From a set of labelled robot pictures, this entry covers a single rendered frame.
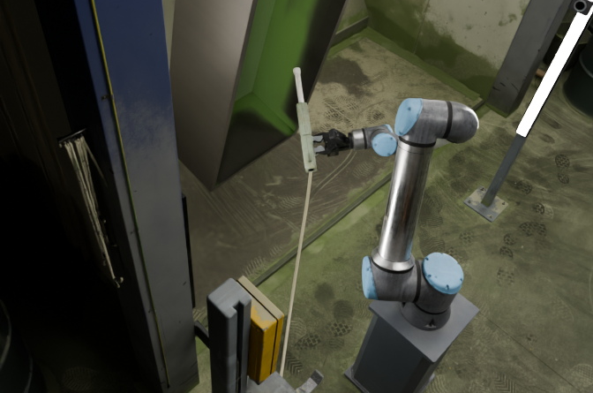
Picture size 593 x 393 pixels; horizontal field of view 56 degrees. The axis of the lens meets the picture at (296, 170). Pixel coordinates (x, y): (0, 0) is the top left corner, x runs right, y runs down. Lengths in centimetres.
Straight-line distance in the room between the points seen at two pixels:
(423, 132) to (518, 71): 233
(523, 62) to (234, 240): 218
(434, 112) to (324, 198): 163
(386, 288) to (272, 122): 132
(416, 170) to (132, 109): 90
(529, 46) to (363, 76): 111
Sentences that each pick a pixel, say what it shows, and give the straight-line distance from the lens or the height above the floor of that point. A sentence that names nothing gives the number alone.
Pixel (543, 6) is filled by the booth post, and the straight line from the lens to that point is 379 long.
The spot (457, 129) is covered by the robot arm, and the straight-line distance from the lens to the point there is 175.
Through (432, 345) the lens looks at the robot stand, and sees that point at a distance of 219.
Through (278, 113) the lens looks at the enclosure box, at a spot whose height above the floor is 51.
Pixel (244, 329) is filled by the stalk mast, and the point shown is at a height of 154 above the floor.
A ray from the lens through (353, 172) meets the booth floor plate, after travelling 341.
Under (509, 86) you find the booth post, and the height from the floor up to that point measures 24.
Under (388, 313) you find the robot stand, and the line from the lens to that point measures 220.
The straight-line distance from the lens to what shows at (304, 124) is 238.
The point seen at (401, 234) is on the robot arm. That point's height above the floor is 105.
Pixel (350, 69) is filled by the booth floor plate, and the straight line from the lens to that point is 417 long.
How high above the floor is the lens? 252
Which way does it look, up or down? 47 degrees down
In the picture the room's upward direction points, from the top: 7 degrees clockwise
